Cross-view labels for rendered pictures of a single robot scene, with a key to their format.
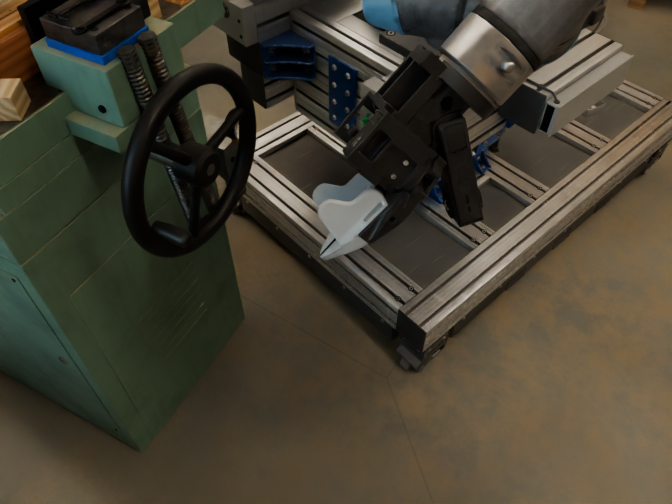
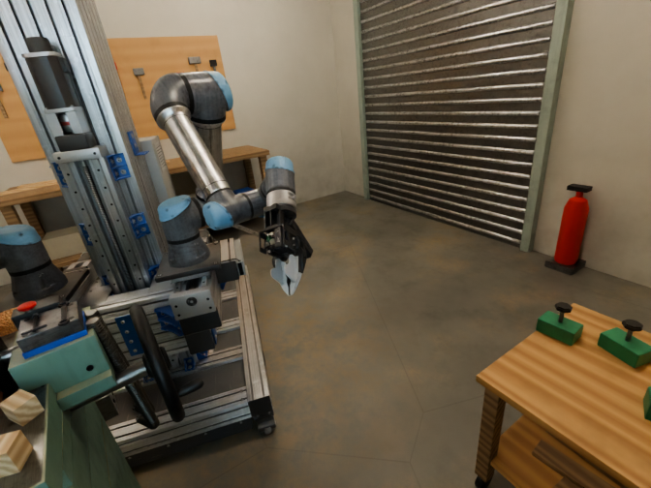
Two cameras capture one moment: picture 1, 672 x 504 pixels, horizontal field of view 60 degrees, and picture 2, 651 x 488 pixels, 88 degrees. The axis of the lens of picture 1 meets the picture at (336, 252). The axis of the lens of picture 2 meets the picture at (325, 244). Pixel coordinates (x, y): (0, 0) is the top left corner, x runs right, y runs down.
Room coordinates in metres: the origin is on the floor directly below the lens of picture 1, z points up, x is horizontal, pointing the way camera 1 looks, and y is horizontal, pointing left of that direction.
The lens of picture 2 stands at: (-0.02, 0.56, 1.35)
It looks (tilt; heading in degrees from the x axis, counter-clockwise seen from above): 24 degrees down; 298
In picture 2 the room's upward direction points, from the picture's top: 7 degrees counter-clockwise
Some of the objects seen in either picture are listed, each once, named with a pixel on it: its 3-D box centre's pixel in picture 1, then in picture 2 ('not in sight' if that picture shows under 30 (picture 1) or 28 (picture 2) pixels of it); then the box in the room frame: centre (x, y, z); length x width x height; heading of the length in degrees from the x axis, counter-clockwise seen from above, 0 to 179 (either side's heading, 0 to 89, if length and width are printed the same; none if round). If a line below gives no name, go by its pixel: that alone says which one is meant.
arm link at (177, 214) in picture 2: not in sight; (179, 216); (0.99, -0.24, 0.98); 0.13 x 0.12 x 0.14; 68
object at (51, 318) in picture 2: (101, 12); (48, 320); (0.75, 0.31, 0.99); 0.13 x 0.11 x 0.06; 152
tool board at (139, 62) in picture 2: not in sight; (122, 93); (3.18, -1.76, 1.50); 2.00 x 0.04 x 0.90; 57
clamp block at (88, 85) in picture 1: (112, 63); (62, 350); (0.75, 0.32, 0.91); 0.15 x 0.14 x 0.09; 152
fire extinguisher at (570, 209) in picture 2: not in sight; (572, 228); (-0.53, -2.10, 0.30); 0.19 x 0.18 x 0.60; 57
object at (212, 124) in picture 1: (215, 144); (90, 407); (0.97, 0.26, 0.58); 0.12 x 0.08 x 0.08; 62
